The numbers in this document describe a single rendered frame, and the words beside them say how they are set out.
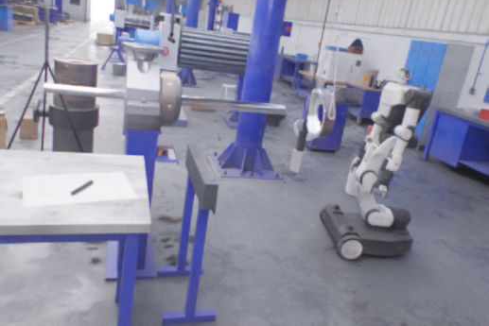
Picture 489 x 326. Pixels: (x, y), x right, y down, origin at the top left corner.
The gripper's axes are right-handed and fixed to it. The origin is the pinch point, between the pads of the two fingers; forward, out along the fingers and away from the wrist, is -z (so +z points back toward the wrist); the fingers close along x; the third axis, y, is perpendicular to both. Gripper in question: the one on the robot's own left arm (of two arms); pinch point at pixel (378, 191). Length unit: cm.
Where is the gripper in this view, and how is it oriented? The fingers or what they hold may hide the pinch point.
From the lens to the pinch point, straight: 331.0
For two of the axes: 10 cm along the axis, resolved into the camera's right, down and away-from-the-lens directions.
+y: 0.8, 2.8, -9.6
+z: 3.4, -9.1, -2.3
